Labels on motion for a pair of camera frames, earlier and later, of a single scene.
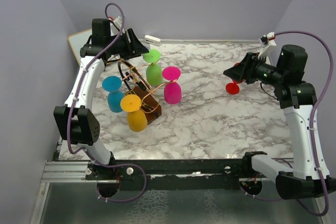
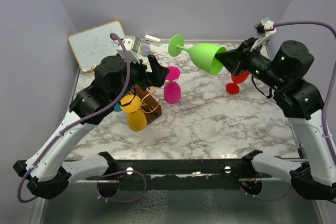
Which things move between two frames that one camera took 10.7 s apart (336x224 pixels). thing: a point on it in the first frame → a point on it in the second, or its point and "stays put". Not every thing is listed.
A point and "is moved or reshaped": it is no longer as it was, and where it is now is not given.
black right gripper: (246, 68) → (234, 59)
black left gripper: (135, 48) → (156, 78)
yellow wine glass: (136, 116) stays put
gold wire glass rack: (150, 104) stays put
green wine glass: (154, 72) is moved or reshaped
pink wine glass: (172, 91) stays put
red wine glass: (233, 88) stays put
